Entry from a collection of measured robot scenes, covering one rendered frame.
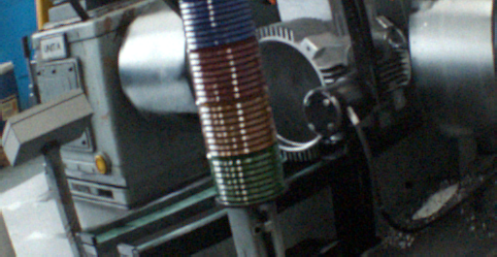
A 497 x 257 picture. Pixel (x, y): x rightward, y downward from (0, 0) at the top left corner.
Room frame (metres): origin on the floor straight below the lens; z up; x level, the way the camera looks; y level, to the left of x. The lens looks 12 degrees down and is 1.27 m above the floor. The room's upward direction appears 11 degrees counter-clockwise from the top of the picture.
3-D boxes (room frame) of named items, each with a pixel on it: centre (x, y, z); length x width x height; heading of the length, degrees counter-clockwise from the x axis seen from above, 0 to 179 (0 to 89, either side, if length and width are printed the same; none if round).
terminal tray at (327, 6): (1.37, -0.15, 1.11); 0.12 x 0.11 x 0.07; 134
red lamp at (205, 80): (0.79, 0.01, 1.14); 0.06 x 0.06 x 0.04
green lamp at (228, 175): (0.79, 0.01, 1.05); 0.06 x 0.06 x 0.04
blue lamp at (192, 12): (0.79, 0.01, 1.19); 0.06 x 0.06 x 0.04
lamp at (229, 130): (0.79, 0.01, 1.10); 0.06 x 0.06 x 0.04
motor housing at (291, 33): (1.34, -0.12, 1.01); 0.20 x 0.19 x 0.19; 134
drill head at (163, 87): (1.63, 0.09, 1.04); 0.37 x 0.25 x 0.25; 45
